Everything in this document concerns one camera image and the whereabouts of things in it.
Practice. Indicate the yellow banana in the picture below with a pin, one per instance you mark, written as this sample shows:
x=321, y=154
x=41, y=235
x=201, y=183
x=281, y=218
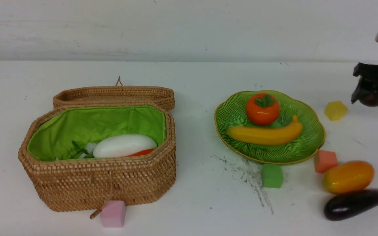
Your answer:
x=267, y=136

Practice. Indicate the purple eggplant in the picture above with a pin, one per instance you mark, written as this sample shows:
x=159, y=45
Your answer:
x=348, y=205

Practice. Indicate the green ribbed glass plate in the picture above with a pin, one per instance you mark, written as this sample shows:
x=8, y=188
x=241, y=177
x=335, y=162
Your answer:
x=231, y=113

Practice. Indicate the woven wicker basket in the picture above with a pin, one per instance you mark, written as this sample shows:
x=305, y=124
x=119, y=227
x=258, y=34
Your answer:
x=52, y=148

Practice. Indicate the white radish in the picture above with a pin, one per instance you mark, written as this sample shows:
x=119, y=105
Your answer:
x=123, y=145

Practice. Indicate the pink foam cube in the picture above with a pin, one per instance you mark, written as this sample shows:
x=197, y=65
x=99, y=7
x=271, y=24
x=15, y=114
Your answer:
x=113, y=214

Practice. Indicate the dark purple mangosteen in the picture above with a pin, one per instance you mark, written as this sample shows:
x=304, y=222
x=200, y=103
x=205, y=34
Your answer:
x=369, y=99

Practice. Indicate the yellow orange mango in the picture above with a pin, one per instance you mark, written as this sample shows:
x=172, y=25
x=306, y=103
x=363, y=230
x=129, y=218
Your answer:
x=350, y=176

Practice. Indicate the orange red carrot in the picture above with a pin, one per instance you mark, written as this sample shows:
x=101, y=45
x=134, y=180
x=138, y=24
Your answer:
x=141, y=153

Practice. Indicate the salmon orange foam cube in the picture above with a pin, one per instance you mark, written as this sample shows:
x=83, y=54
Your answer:
x=324, y=160

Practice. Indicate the green foam cube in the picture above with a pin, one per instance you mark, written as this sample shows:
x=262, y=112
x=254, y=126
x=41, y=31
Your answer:
x=272, y=176

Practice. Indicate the orange persimmon with leaf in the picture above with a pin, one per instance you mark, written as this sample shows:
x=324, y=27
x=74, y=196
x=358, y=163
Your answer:
x=262, y=109

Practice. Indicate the yellow foam cube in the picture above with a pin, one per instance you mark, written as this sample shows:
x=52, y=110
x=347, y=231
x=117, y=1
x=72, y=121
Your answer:
x=335, y=110

